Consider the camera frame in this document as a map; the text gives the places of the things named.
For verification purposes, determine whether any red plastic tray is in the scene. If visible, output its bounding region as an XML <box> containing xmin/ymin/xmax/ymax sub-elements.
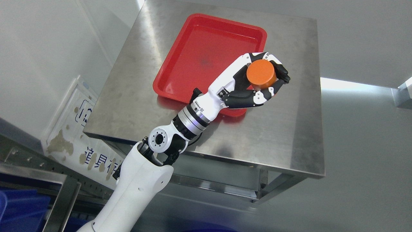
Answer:
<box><xmin>153</xmin><ymin>13</ymin><xmax>267</xmax><ymax>104</ymax></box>

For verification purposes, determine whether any stainless steel desk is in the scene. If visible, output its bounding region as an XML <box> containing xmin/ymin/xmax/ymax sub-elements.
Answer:
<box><xmin>84</xmin><ymin>0</ymin><xmax>325</xmax><ymax>204</ymax></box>

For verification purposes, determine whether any orange cylindrical capacitor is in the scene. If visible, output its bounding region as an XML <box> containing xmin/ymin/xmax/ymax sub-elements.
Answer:
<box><xmin>246</xmin><ymin>59</ymin><xmax>277</xmax><ymax>90</ymax></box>

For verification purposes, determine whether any blue bin far left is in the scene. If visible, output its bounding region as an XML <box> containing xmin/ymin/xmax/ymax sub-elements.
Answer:
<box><xmin>0</xmin><ymin>188</ymin><xmax>51</xmax><ymax>232</ymax></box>

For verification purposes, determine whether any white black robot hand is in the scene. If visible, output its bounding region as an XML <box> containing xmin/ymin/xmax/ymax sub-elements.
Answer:
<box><xmin>184</xmin><ymin>52</ymin><xmax>290</xmax><ymax>123</ymax></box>

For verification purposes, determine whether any white floor sign blue text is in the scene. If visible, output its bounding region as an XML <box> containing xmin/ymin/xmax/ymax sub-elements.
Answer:
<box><xmin>41</xmin><ymin>76</ymin><xmax>125</xmax><ymax>189</ymax></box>

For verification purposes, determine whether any metal shelf front rail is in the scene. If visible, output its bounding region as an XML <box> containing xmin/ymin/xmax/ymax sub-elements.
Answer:
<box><xmin>1</xmin><ymin>136</ymin><xmax>113</xmax><ymax>232</ymax></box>

